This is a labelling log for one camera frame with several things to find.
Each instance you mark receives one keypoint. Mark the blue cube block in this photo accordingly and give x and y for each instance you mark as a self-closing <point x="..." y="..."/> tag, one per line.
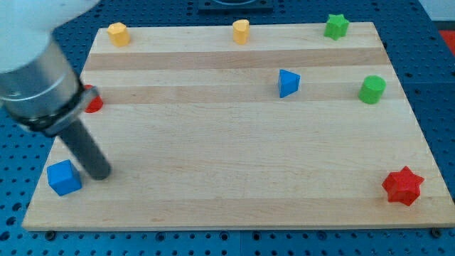
<point x="63" y="177"/>

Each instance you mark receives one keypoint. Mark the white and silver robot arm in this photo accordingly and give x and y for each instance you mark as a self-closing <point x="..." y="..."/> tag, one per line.
<point x="39" y="88"/>

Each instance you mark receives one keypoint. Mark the blue triangle block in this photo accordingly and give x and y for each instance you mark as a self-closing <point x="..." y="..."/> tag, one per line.
<point x="288" y="83"/>

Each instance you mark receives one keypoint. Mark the wooden board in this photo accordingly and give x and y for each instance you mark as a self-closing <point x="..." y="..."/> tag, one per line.
<point x="199" y="139"/>

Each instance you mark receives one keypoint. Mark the yellow hexagon block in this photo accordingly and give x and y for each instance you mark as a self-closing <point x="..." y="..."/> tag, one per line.
<point x="118" y="34"/>

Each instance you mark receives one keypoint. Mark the green cylinder block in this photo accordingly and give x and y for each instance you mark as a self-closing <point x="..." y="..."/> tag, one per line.
<point x="372" y="89"/>

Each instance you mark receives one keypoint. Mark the red cylinder block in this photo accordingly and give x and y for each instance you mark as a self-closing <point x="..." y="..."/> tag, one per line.
<point x="96" y="103"/>

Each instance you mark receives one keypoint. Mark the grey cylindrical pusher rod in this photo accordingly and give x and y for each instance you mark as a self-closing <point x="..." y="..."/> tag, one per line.
<point x="79" y="141"/>

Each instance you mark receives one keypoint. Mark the yellow heart block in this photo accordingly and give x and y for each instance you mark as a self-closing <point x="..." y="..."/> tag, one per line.
<point x="240" y="31"/>

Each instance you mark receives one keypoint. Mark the red star block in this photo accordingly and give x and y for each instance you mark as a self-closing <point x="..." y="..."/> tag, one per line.
<point x="403" y="186"/>

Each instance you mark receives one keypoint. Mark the green star block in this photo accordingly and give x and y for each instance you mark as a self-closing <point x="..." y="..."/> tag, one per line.
<point x="336" y="26"/>

